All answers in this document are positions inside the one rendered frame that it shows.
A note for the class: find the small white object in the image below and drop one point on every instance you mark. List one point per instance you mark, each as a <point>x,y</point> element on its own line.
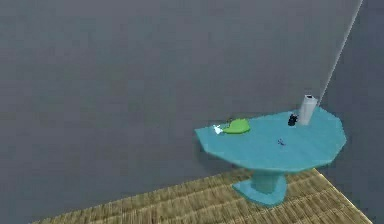
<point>217,129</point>

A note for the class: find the green leaf-shaped object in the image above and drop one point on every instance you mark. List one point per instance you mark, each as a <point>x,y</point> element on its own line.
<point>238,127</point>

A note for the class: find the small black object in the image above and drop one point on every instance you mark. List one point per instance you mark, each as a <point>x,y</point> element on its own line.
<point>292,120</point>

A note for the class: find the grey paper towel roll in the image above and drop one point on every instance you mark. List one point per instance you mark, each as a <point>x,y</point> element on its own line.
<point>306,110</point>

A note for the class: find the teal round pedestal table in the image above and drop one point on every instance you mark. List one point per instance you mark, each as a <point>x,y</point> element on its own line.
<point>310,146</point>

